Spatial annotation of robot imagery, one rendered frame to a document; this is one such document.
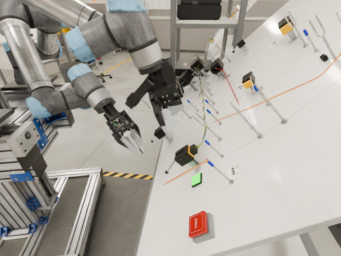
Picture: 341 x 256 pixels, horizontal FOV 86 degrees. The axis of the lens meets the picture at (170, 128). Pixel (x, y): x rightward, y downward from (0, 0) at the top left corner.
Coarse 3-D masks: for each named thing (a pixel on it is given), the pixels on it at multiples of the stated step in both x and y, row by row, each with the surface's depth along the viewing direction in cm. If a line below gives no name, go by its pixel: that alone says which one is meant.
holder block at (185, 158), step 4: (184, 148) 62; (176, 152) 64; (180, 152) 63; (184, 152) 60; (176, 156) 62; (180, 156) 61; (184, 156) 60; (188, 156) 60; (192, 156) 61; (176, 160) 62; (180, 160) 62; (184, 160) 61; (188, 160) 61; (192, 160) 61; (180, 164) 63; (184, 164) 62
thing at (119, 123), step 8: (104, 104) 57; (112, 104) 59; (112, 112) 58; (120, 112) 58; (112, 120) 58; (120, 120) 59; (128, 120) 60; (112, 128) 62; (120, 128) 58; (128, 128) 64
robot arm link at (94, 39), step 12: (84, 24) 40; (96, 24) 39; (72, 36) 40; (84, 36) 40; (96, 36) 40; (108, 36) 40; (72, 48) 41; (84, 48) 41; (96, 48) 41; (108, 48) 42; (84, 60) 44
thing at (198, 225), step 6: (192, 216) 47; (198, 216) 45; (204, 216) 44; (192, 222) 45; (198, 222) 44; (204, 222) 43; (192, 228) 44; (198, 228) 43; (204, 228) 42; (192, 234) 43; (198, 234) 42
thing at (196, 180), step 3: (198, 174) 60; (201, 174) 60; (192, 177) 62; (195, 177) 60; (198, 177) 59; (201, 177) 59; (192, 180) 61; (195, 180) 59; (198, 180) 58; (201, 180) 58; (192, 183) 60; (195, 183) 59; (198, 183) 58; (192, 186) 59
